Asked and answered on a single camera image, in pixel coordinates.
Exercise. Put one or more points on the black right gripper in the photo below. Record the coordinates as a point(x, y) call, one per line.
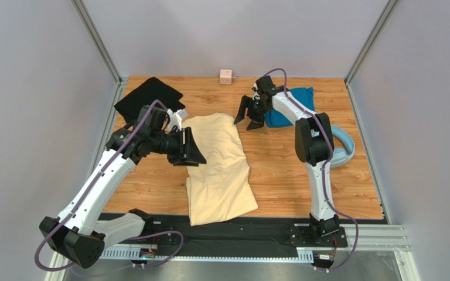
point(254, 107)

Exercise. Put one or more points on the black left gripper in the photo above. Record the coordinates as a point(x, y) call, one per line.
point(193, 154)

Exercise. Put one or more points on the blue t shirt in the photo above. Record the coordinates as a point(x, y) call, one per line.
point(290, 106)

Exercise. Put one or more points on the beige t shirt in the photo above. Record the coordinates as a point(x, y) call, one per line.
point(219, 190)

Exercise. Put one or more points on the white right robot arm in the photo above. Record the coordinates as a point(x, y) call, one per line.
point(314, 148)

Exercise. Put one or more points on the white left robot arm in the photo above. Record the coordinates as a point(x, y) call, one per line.
point(76, 232)

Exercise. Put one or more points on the black t shirt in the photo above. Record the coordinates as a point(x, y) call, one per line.
point(152, 89)

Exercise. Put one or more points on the black base mat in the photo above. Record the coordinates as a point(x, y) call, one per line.
point(244, 237)

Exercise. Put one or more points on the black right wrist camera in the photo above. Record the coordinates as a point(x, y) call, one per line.
point(265, 85)

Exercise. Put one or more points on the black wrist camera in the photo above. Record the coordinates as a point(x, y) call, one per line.
point(265, 85)
point(156, 118)

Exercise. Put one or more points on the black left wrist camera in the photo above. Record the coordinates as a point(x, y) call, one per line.
point(156, 118)

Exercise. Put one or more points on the right aluminium corner post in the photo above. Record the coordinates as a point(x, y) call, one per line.
point(374, 34)

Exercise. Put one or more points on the aluminium corner post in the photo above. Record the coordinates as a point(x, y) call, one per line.
point(96, 39)
point(374, 34)

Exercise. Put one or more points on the left aluminium corner post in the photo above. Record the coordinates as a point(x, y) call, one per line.
point(96, 39)

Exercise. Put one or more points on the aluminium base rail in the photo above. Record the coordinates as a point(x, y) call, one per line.
point(368, 236)

